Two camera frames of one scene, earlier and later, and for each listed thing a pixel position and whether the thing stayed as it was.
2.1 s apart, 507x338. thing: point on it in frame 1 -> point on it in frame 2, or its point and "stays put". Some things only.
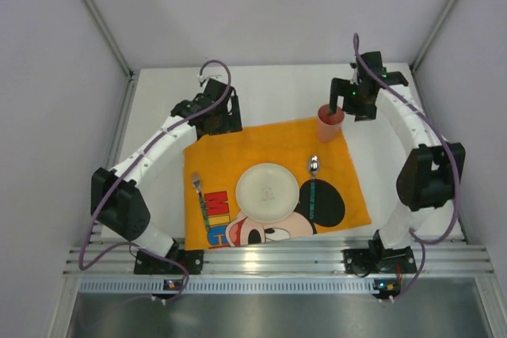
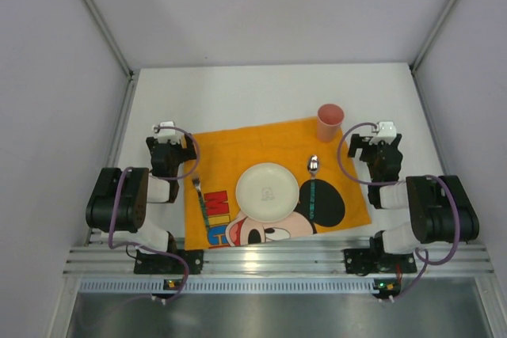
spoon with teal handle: [314, 164] stays put
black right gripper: [341, 87] -> [376, 148]
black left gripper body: [223, 117] -> [170, 146]
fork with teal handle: [196, 180] stays put
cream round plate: [267, 192] stays put
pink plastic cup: [329, 127] stays put
